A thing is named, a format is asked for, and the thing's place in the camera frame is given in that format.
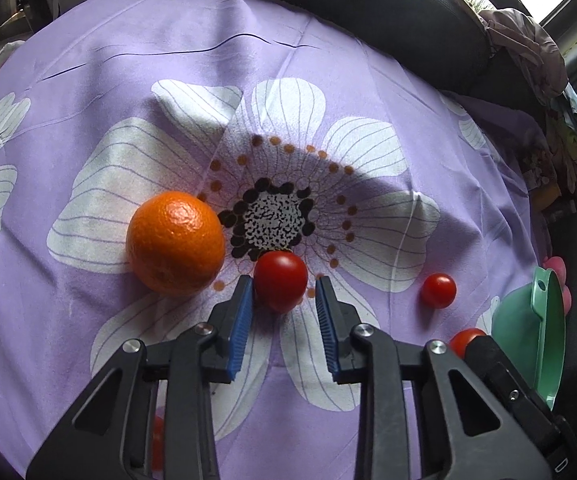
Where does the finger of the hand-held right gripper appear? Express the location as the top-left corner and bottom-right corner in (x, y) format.
(464, 334), (555, 433)

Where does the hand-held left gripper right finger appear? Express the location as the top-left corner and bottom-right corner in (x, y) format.
(315, 275), (553, 480)

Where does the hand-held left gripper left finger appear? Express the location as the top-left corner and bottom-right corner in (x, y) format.
(26, 275), (256, 480)

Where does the green plastic bowl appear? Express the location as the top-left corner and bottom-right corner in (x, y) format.
(491, 266), (567, 409)

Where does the small red cherry tomato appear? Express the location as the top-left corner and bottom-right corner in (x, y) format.
(421, 273), (457, 310)

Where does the orange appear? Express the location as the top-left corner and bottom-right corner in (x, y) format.
(126, 191), (226, 297)

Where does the pink rounded object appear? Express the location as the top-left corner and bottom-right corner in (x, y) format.
(542, 256), (572, 313)

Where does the large red tomato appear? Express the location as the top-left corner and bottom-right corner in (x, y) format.
(151, 415), (165, 472)

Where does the cartoon printed cloth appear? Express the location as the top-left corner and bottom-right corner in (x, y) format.
(521, 82), (577, 211)

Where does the purple floral cloth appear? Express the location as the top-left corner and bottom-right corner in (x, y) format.
(0, 0), (559, 480)

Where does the grey purple garment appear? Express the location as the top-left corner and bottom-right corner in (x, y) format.
(478, 7), (569, 106)

